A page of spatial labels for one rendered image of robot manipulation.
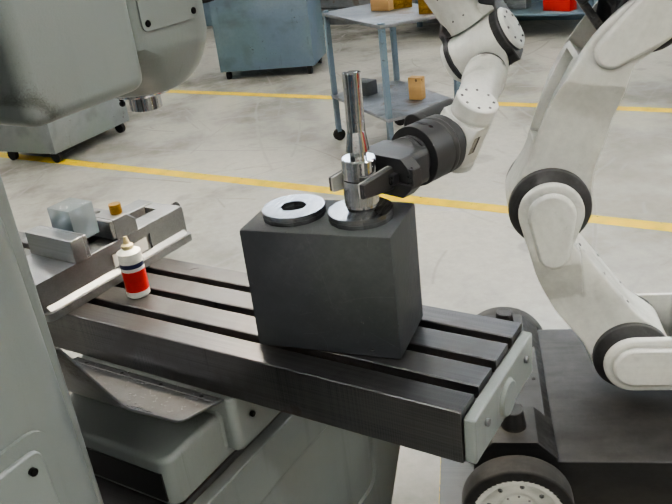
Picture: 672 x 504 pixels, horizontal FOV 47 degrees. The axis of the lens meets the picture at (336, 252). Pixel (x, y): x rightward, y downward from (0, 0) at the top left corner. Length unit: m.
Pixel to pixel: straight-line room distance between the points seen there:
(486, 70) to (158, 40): 0.53
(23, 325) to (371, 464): 1.03
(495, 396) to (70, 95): 0.64
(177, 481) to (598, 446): 0.77
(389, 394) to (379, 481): 0.77
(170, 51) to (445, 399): 0.59
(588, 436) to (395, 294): 0.65
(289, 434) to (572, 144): 0.70
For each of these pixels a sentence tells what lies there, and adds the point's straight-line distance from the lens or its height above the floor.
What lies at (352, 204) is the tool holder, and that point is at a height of 1.17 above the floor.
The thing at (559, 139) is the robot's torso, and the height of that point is 1.12.
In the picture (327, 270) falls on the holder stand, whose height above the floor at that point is 1.08.
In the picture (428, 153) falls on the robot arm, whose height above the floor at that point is 1.20.
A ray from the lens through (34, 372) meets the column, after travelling 0.90.
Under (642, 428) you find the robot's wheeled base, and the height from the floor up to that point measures 0.57.
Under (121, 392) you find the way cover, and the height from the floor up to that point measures 0.89.
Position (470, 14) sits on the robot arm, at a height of 1.33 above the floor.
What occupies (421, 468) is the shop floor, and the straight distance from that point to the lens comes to 2.36.
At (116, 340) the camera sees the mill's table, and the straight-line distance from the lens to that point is 1.33.
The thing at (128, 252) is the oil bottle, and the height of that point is 1.04.
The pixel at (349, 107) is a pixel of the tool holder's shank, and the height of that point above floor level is 1.29.
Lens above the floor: 1.55
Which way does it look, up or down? 25 degrees down
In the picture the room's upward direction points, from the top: 7 degrees counter-clockwise
